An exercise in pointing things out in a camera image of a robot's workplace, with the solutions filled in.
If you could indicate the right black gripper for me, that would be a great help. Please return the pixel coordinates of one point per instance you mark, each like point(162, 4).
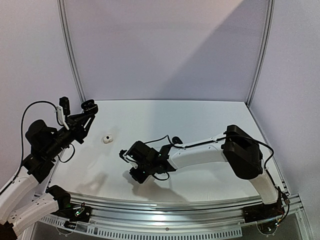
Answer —
point(132, 162)

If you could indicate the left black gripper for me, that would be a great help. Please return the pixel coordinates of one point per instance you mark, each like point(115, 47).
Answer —
point(74, 123)

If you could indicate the white earbud charging case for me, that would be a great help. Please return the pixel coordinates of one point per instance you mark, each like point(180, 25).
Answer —
point(107, 139)

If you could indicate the glossy black charging case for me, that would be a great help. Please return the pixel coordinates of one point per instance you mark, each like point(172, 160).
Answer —
point(89, 107)

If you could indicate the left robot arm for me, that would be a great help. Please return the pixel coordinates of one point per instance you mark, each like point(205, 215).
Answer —
point(46, 144)

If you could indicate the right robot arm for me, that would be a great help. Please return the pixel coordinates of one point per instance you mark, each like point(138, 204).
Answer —
point(234, 146)

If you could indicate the black oval charging case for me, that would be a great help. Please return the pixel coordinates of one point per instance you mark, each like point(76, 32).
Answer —
point(176, 140)

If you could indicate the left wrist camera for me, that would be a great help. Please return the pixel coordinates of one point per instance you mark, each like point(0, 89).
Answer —
point(62, 111)

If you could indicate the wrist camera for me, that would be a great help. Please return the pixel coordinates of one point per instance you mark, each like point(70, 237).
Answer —
point(123, 155)
point(62, 111)

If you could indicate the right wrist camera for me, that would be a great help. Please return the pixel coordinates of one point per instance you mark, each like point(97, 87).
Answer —
point(123, 155)

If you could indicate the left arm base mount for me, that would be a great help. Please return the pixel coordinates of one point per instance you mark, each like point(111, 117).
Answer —
point(75, 212)

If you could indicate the left aluminium frame post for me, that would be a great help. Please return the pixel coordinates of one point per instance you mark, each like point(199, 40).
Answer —
point(62, 10)

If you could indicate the aluminium frame post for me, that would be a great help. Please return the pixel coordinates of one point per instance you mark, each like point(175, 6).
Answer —
point(62, 10)
point(262, 51)

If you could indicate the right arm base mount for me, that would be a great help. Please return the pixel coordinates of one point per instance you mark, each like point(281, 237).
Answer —
point(259, 212)

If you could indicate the aluminium front rail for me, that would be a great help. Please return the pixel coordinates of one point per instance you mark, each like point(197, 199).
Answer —
point(169, 213)

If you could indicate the right aluminium frame post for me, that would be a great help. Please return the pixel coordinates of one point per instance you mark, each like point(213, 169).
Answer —
point(262, 51)

